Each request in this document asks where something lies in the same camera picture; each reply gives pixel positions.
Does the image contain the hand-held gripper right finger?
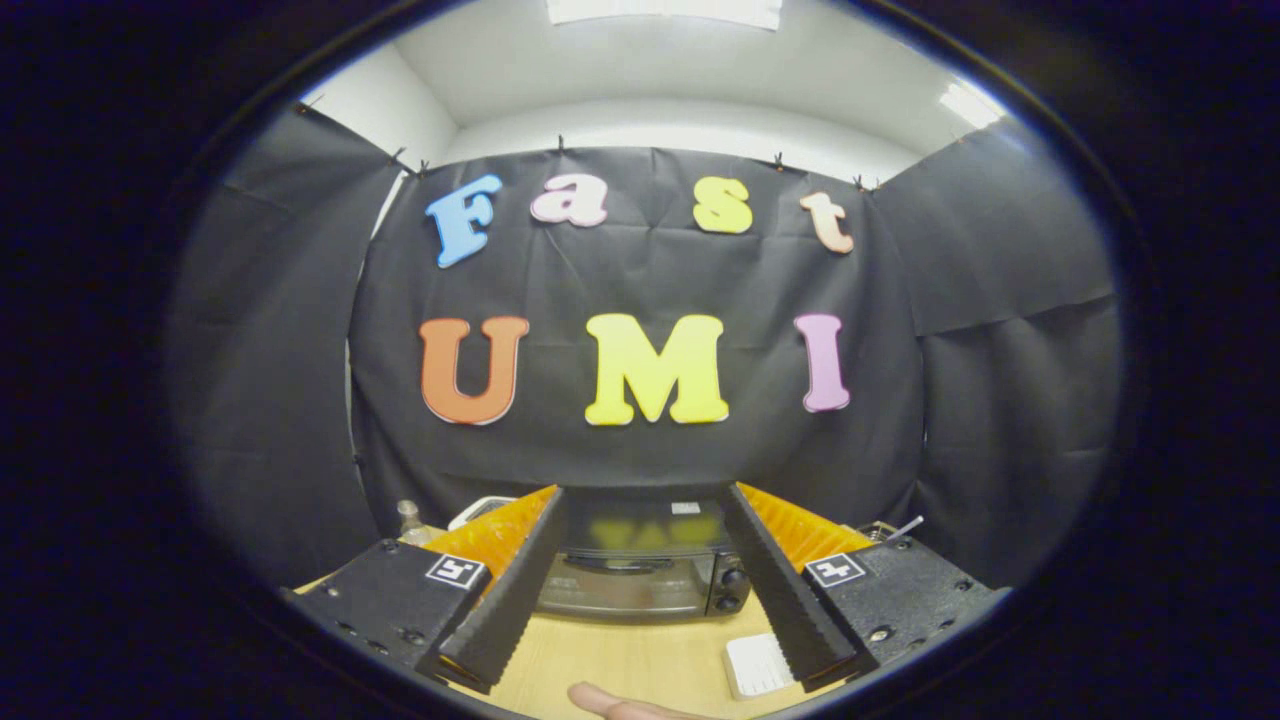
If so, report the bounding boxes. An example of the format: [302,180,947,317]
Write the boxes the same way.
[722,481,1011,693]

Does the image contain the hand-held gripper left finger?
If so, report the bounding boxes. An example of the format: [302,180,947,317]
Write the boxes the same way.
[280,485,569,694]

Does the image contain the black toaster oven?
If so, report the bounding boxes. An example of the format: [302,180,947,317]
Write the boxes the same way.
[533,500,753,618]

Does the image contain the white bread toaster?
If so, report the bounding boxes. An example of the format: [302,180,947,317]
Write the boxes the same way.
[447,495,519,531]

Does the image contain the white rectangular dish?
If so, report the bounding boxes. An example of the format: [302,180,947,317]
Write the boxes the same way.
[724,632,796,701]

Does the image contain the small ceiling light panel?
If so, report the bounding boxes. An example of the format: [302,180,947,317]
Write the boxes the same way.
[938,82,1004,129]

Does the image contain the large ceiling light panel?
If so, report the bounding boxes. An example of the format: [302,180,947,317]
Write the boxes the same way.
[545,0,784,31]

